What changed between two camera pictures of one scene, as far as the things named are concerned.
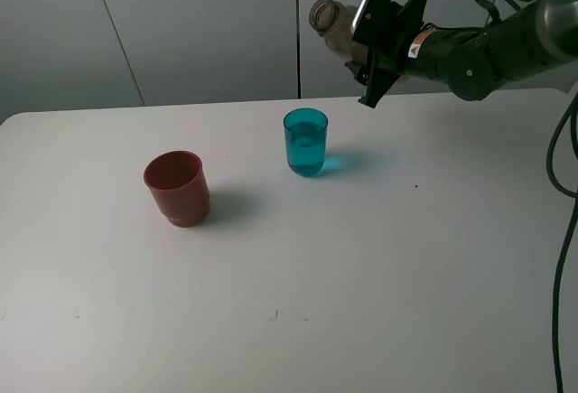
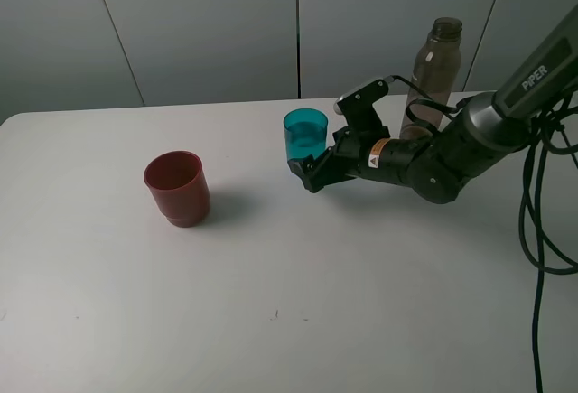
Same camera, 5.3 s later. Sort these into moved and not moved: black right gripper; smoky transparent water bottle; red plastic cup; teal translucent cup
Moved: smoky transparent water bottle; black right gripper
Not moved: teal translucent cup; red plastic cup
